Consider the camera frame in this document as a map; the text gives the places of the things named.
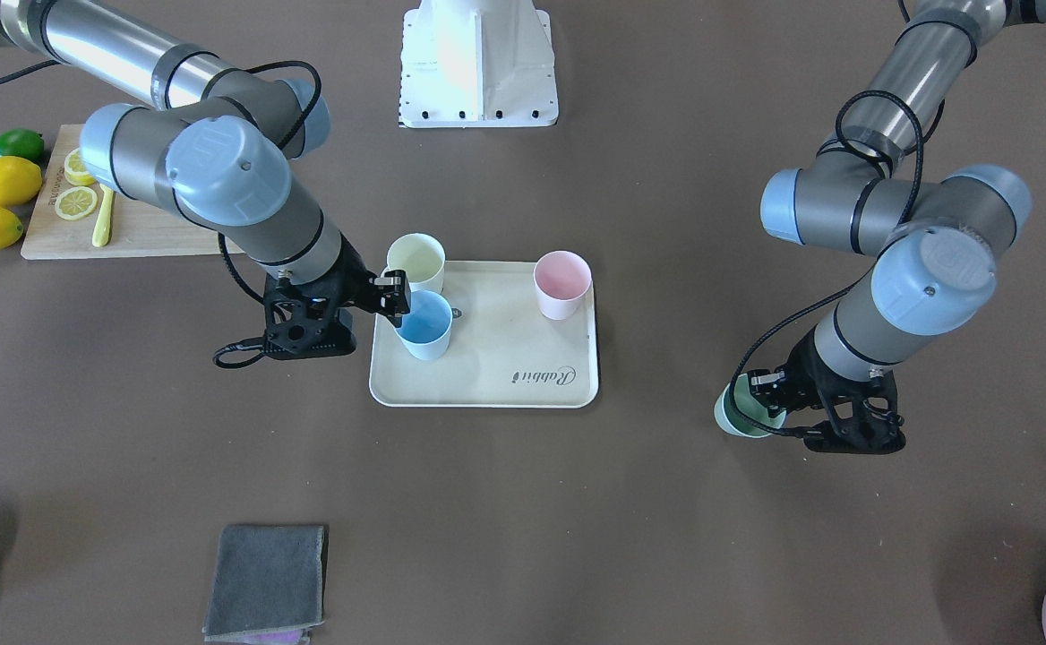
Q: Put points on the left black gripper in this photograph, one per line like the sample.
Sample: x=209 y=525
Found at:
x=807 y=371

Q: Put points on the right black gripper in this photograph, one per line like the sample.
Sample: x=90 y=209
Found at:
x=352 y=288

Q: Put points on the green plastic cup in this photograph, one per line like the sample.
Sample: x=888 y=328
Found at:
x=739 y=413

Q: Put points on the yellow plastic cup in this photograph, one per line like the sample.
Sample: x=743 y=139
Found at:
x=422 y=258

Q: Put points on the blue plastic cup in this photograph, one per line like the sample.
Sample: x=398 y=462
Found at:
x=425 y=330

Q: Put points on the pink plastic cup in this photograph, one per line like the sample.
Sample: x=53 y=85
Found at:
x=562 y=280

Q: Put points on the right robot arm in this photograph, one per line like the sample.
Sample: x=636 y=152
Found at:
x=211 y=143

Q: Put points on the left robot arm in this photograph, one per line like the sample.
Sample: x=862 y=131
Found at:
x=935 y=246

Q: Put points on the cream rabbit tray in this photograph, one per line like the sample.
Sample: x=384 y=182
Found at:
x=503 y=352

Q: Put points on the wooden cutting board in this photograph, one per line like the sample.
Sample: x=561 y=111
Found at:
x=137 y=229

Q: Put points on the yellow plastic knife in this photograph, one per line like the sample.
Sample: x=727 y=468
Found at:
x=101 y=233

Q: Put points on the grey folded cloth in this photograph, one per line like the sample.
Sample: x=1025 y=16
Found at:
x=268 y=585

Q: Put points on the lemon slice upper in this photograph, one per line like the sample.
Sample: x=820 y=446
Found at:
x=75 y=203

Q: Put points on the lemon slice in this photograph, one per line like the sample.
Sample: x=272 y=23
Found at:
x=75 y=171
x=75 y=203

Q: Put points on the lemon slice lower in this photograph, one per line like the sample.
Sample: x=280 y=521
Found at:
x=75 y=171

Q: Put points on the green lime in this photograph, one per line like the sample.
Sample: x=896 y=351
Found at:
x=22 y=143

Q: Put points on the whole lemon upper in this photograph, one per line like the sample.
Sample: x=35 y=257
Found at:
x=20 y=181

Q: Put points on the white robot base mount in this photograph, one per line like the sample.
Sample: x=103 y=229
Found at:
x=477 y=64

